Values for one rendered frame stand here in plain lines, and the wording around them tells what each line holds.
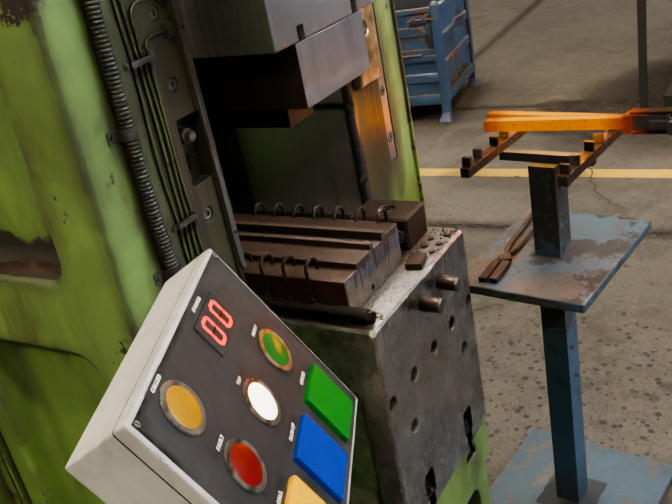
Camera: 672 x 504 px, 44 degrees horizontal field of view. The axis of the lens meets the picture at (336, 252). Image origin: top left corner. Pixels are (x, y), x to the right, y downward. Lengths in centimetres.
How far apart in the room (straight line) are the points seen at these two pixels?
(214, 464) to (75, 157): 46
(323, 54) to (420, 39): 392
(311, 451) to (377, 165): 90
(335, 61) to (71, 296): 52
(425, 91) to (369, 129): 358
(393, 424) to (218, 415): 63
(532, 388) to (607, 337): 37
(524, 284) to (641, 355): 111
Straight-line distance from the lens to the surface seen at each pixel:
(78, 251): 116
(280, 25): 117
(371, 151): 168
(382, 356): 134
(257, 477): 82
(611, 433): 252
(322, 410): 98
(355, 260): 137
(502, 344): 291
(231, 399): 86
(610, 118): 171
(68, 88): 107
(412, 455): 150
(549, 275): 180
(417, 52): 518
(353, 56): 134
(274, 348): 97
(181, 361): 83
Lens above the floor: 159
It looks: 25 degrees down
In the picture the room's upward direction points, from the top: 12 degrees counter-clockwise
